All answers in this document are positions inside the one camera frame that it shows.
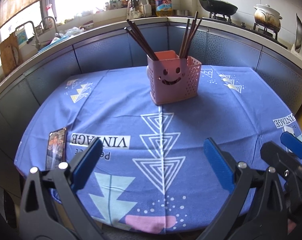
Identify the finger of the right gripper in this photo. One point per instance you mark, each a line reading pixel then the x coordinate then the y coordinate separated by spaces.
pixel 287 161

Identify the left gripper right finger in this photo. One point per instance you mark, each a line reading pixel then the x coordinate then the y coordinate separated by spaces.
pixel 255 207

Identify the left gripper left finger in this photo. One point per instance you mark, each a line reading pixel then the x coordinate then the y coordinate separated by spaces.
pixel 39 219

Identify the blue kitchen cabinets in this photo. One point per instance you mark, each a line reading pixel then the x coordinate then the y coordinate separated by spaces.
pixel 109 47

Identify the steel kitchen faucet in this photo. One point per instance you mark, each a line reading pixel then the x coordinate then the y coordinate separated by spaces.
pixel 26 34

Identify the white power bank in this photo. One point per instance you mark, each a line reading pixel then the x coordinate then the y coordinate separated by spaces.
pixel 289 130

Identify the smartphone on table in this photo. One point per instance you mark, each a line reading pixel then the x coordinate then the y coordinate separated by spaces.
pixel 56 149

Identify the blue patterned tablecloth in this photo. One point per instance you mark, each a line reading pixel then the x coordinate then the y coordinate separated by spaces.
pixel 153 175

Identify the steel pot lid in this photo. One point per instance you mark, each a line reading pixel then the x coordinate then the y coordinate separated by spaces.
pixel 297 48

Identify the gas stove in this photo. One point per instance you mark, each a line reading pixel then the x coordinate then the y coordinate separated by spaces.
pixel 250 26

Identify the pink smiley utensil holder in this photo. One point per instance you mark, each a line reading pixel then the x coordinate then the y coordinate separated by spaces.
pixel 172 79

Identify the ceramic clay pot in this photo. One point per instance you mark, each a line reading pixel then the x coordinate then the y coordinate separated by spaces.
pixel 267 17

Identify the dark chopstick bundle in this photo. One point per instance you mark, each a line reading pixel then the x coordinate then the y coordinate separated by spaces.
pixel 144 42
pixel 184 39
pixel 141 38
pixel 141 41
pixel 193 24
pixel 191 38

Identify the wooden cutting board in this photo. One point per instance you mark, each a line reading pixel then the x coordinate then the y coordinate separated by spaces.
pixel 10 54

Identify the black wok on stove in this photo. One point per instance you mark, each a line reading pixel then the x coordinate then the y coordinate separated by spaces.
pixel 219 7

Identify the small steel bowl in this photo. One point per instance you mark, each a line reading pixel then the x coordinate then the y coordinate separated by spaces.
pixel 181 13

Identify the cooking oil bottle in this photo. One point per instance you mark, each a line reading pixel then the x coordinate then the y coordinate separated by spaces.
pixel 163 8

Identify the white plastic jug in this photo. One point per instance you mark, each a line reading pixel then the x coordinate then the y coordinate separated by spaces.
pixel 146 8

